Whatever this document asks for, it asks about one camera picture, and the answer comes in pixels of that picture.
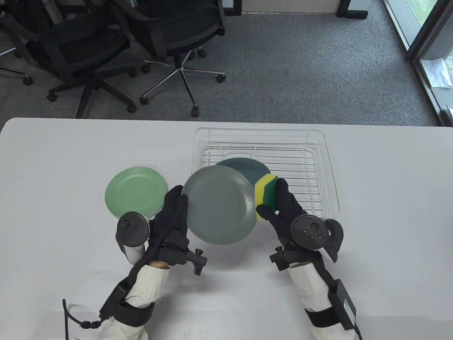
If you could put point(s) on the person's right hand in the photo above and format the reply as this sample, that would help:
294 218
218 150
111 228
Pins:
283 221

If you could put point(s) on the person's left hand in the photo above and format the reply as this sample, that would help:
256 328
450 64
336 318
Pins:
169 226

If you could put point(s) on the person's left thumb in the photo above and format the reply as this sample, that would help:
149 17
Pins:
183 210

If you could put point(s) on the person's right thumb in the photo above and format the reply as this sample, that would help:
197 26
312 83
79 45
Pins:
266 212

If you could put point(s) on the yellow and green sponge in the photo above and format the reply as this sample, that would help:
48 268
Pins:
264 193

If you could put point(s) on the grey-green plate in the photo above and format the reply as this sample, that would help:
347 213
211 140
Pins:
219 205

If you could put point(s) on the person's right forearm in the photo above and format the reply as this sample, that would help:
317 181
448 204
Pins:
308 290

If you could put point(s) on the black box on right forearm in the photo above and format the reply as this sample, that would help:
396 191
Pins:
341 304

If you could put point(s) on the person's left forearm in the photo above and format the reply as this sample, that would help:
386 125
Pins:
147 287

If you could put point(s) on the black box on left forearm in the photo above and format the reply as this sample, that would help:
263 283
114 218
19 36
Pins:
113 301

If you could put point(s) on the dark green plate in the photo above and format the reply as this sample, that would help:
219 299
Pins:
247 169

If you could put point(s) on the light green plate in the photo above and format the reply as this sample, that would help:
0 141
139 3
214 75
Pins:
136 191

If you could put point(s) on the black right hand controller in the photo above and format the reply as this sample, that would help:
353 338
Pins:
313 233

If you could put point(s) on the black hand controller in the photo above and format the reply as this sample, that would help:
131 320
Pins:
131 230
313 233

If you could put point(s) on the black left hand controller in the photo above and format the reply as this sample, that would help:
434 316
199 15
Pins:
131 230

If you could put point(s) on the black office chair chrome base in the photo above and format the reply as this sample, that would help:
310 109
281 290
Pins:
177 35

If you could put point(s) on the white paper sheet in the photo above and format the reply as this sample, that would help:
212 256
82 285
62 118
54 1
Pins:
438 72

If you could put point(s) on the black table leg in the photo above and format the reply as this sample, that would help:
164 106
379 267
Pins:
352 7

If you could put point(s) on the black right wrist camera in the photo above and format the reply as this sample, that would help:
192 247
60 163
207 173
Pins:
281 258

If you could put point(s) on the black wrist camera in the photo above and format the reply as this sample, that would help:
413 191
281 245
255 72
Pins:
281 258
193 260

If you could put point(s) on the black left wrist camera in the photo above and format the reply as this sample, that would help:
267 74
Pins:
193 260

